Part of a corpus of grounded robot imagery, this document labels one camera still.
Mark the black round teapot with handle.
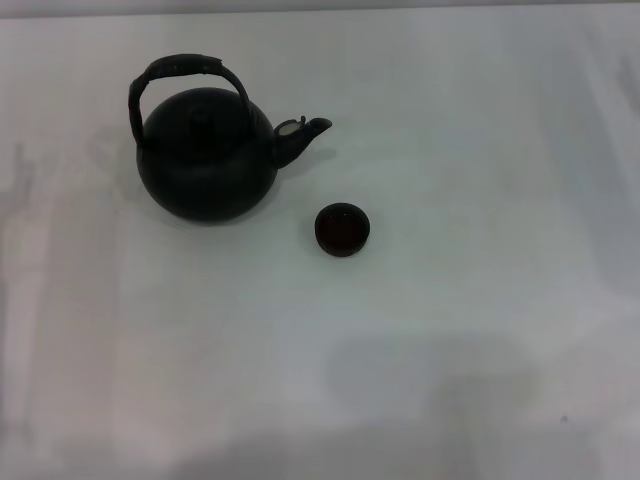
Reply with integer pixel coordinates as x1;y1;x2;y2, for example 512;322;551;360
126;52;334;225

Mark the small dark teacup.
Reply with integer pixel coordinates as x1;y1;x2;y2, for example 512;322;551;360
313;202;373;259

